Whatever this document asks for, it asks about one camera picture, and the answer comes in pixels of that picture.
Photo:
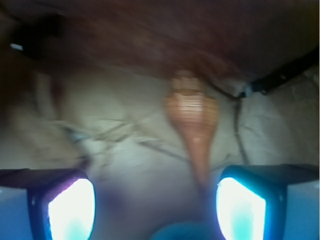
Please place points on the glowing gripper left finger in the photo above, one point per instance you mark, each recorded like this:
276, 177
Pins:
46, 204

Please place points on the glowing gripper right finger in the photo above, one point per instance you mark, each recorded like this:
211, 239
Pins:
269, 202

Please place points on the orange spiral shell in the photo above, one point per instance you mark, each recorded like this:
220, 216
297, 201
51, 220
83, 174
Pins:
194, 115

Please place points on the brown paper bag tray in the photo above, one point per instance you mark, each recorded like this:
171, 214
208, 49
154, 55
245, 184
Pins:
83, 84

